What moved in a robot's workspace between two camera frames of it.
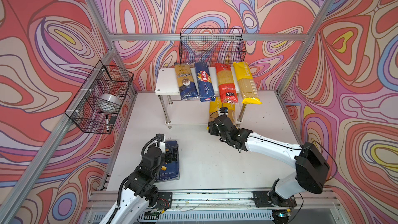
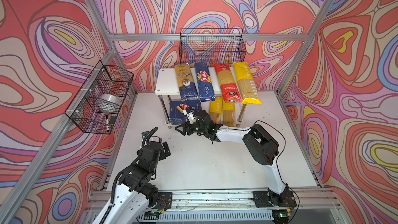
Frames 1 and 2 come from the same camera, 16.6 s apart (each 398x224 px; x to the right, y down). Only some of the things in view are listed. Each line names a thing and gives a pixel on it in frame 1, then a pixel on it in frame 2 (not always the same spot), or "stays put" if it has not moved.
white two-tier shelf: (176, 109) stays put
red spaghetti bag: (227, 84) stays put
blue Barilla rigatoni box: (169, 171) to (178, 117)
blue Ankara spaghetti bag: (187, 85) stays put
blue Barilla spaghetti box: (205, 87) stays put
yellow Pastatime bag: (214, 108) stays put
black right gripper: (212, 128) to (185, 126)
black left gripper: (168, 159) to (162, 154)
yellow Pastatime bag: (249, 92) stays put
